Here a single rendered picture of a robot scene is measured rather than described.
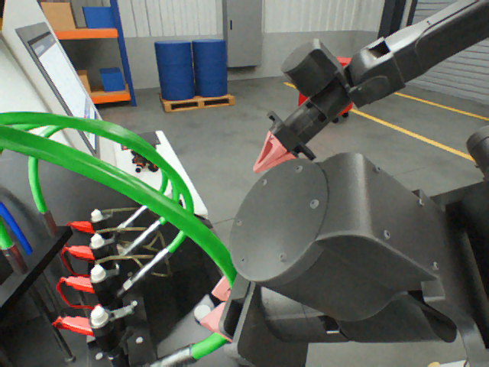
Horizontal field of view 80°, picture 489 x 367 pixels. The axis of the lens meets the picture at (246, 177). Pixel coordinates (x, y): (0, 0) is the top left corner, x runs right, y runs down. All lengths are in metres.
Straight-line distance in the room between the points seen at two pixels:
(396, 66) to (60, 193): 0.65
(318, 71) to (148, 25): 6.39
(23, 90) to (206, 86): 4.64
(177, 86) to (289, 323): 4.95
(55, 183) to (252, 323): 0.56
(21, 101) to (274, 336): 0.60
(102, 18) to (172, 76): 1.33
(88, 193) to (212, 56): 4.56
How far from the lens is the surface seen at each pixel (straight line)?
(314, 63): 0.47
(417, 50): 0.49
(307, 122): 0.50
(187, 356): 0.35
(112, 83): 5.70
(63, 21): 5.56
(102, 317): 0.47
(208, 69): 5.16
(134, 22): 6.77
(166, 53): 5.02
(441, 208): 0.18
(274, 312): 0.21
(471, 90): 7.03
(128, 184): 0.20
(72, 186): 0.70
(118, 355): 0.54
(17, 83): 0.68
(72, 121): 0.40
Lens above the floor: 1.48
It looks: 30 degrees down
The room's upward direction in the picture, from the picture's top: straight up
